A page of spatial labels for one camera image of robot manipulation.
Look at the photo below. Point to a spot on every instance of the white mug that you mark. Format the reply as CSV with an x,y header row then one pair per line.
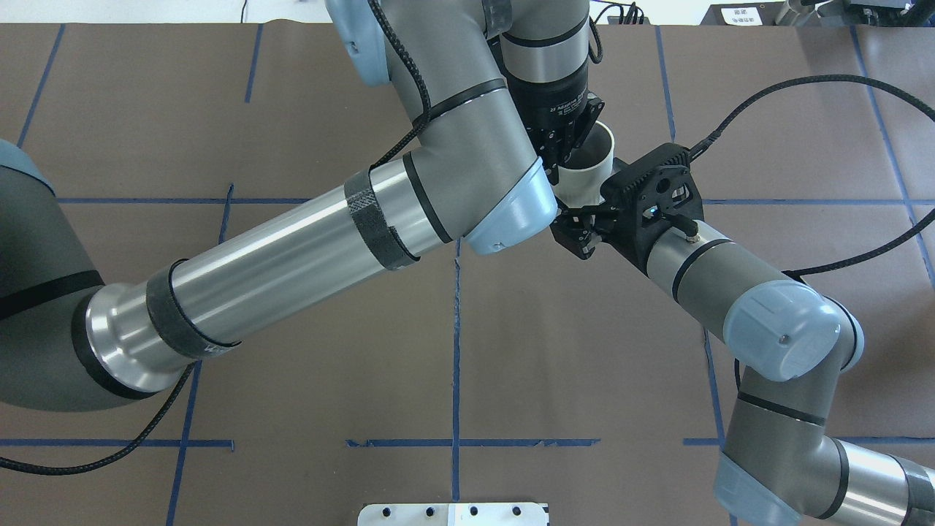
x,y
589,165

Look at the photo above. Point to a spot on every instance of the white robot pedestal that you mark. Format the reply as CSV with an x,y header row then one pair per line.
x,y
485,513

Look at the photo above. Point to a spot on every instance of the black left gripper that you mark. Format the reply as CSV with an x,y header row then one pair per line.
x,y
556,96

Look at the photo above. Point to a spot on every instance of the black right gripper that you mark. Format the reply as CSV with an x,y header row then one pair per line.
x,y
576,232

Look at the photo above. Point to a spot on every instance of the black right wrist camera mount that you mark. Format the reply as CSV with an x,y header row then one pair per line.
x,y
643,197

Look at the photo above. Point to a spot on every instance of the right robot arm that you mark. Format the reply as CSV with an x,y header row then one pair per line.
x,y
777,464

